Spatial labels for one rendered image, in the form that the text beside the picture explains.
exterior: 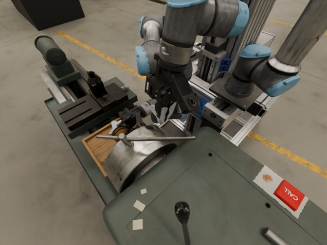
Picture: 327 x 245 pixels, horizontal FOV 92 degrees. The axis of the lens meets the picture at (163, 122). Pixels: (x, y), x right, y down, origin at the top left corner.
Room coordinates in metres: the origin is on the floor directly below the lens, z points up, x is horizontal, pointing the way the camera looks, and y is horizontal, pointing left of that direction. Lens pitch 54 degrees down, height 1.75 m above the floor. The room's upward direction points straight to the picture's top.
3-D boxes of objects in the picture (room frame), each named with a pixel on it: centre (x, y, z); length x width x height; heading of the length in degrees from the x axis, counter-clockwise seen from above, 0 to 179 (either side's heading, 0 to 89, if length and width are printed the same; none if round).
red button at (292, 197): (0.10, -0.37, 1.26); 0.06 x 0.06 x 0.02; 41
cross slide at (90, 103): (0.74, 0.48, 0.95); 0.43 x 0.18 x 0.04; 131
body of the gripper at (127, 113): (0.53, 0.17, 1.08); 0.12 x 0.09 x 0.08; 131
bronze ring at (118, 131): (0.40, 0.20, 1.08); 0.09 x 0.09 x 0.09; 42
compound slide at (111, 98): (0.76, 0.41, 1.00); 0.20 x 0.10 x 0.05; 41
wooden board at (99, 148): (0.49, 0.27, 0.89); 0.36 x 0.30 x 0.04; 131
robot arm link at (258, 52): (0.66, -0.41, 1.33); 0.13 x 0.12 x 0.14; 23
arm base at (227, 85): (0.67, -0.41, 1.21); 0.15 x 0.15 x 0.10
